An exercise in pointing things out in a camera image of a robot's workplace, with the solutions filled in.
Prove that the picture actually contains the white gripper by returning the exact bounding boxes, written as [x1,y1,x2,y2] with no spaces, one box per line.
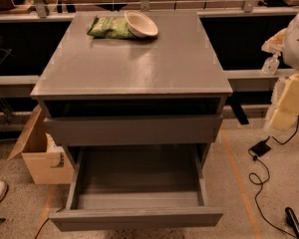
[265,73,299,130]

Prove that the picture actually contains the grey drawer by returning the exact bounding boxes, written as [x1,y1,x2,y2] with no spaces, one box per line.
[44,116,222,146]
[51,144,222,231]

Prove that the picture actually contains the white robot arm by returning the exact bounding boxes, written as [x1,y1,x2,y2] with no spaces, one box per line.
[261,13,299,130]

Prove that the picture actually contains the grey drawer cabinet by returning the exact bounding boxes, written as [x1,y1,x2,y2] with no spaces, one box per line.
[31,11,232,158]

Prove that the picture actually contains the grey top drawer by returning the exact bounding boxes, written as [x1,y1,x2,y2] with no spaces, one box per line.
[44,116,222,146]

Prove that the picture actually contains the clear sanitizer pump bottle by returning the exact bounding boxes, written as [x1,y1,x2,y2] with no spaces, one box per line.
[261,53,280,76]

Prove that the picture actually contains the black power adapter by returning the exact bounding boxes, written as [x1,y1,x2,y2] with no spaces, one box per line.
[251,140,271,157]

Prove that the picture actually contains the black handheld device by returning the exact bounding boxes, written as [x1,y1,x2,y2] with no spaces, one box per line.
[285,207,299,239]

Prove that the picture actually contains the white bowl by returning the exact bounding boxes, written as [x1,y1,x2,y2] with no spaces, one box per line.
[125,11,158,38]

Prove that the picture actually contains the green chip bag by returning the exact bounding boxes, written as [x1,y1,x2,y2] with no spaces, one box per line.
[87,17,136,40]

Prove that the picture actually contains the cardboard box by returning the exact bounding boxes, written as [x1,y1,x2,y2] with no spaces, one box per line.
[8,106,74,184]

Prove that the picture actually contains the black cable under cabinet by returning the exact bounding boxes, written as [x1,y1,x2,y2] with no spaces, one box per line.
[33,206,66,239]

